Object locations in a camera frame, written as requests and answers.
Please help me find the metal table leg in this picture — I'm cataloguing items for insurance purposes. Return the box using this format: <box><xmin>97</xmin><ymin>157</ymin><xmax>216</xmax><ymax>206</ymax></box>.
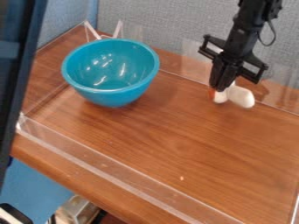
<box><xmin>45</xmin><ymin>195</ymin><xmax>98</xmax><ymax>224</ymax></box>

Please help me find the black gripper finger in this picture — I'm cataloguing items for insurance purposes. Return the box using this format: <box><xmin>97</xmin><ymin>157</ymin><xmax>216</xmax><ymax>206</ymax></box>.
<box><xmin>222</xmin><ymin>64</ymin><xmax>238</xmax><ymax>89</ymax></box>
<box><xmin>209</xmin><ymin>56</ymin><xmax>225</xmax><ymax>91</ymax></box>

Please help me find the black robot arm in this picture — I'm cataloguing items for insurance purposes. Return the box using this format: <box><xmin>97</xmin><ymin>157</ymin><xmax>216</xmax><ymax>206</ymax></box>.
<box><xmin>198</xmin><ymin>0</ymin><xmax>282</xmax><ymax>92</ymax></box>

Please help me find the clear acrylic table barrier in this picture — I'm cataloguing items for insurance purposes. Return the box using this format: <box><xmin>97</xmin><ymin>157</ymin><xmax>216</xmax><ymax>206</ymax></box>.
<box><xmin>13</xmin><ymin>26</ymin><xmax>299</xmax><ymax>224</ymax></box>

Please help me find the brown and white toy mushroom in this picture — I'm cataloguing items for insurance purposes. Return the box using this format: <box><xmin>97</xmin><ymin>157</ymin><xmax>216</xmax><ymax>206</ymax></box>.
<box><xmin>209</xmin><ymin>82</ymin><xmax>254</xmax><ymax>109</ymax></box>

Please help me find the black object bottom left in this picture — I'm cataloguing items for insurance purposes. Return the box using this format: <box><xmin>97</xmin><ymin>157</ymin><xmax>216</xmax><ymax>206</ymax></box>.
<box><xmin>0</xmin><ymin>203</ymin><xmax>33</xmax><ymax>224</ymax></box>

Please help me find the dark blue foreground post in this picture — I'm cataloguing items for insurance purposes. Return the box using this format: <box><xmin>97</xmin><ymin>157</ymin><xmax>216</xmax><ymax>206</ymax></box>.
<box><xmin>0</xmin><ymin>0</ymin><xmax>47</xmax><ymax>191</ymax></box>

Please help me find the blue ceramic bowl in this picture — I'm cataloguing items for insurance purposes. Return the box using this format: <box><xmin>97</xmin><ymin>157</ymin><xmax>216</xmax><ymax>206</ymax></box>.
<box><xmin>59</xmin><ymin>38</ymin><xmax>160</xmax><ymax>108</ymax></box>

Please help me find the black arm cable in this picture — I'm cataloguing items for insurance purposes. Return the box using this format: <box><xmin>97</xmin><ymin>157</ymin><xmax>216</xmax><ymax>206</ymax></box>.
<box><xmin>256</xmin><ymin>19</ymin><xmax>277</xmax><ymax>47</ymax></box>

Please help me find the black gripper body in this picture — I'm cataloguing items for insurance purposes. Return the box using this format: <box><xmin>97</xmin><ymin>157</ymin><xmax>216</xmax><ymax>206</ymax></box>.
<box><xmin>198</xmin><ymin>34</ymin><xmax>268</xmax><ymax>84</ymax></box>

